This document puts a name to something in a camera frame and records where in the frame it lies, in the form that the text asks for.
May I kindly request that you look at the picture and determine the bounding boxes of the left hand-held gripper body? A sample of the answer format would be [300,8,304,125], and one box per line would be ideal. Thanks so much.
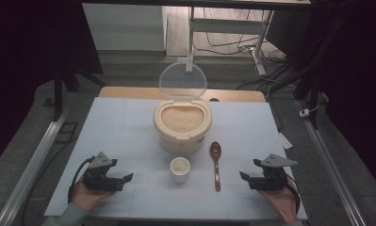
[82,152,124,193]

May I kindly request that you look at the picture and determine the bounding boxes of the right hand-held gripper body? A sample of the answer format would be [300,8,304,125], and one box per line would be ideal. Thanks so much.
[249,153,299,192]

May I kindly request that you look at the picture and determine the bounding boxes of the pale blue table sheet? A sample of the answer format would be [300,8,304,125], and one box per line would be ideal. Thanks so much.
[43,96,309,221]

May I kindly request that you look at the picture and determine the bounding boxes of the person's right hand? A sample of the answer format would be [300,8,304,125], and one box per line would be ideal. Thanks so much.
[258,179,301,224]

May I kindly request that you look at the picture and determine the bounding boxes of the black floor bracket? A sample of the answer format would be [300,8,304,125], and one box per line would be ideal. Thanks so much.
[54,121,79,145]

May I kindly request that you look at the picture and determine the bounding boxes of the hand-held gripper black cable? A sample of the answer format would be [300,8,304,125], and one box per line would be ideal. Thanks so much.
[67,156,95,203]
[284,173,302,217]

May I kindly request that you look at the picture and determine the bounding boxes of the left hand-held gripper black cable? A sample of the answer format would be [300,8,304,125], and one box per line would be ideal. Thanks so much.
[67,156,95,203]

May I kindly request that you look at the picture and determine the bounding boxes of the right hand-held gripper black cable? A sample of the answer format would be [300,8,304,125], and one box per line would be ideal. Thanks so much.
[284,173,302,217]

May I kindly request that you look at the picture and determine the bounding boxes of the black curtain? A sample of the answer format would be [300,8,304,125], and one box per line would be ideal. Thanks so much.
[265,0,376,196]
[0,0,104,172]

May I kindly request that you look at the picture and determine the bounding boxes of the cream rice container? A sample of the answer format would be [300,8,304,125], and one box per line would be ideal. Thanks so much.
[153,60,213,155]

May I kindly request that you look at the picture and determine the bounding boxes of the black floor cables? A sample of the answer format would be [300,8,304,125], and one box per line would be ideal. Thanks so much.
[192,7,287,65]

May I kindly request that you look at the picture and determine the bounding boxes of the white tag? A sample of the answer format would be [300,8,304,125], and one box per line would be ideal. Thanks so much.
[277,131,294,151]

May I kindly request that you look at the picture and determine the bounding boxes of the white desk frame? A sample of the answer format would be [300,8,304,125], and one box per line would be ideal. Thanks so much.
[185,6,275,76]

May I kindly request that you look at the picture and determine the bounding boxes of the aluminium rail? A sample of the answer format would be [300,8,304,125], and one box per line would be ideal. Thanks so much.
[296,99,368,226]
[0,108,70,226]

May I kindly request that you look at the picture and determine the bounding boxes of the rice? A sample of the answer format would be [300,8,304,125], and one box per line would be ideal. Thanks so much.
[160,105,205,133]

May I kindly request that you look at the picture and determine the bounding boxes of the small white box with cable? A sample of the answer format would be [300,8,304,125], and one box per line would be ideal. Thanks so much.
[299,101,321,119]

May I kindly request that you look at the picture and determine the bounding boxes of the black stand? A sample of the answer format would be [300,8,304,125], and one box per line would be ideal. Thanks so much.
[269,12,345,130]
[51,64,108,122]

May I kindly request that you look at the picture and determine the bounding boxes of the white cup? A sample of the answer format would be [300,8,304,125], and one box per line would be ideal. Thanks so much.
[170,156,191,185]

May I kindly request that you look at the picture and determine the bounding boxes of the person's left hand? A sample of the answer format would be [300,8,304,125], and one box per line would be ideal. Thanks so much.
[71,179,116,212]

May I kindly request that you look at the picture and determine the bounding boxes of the brown wooden spoon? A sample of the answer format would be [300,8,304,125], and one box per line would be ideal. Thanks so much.
[209,140,223,192]

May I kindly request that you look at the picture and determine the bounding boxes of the wooden table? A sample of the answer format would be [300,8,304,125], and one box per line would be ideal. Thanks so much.
[98,86,267,104]

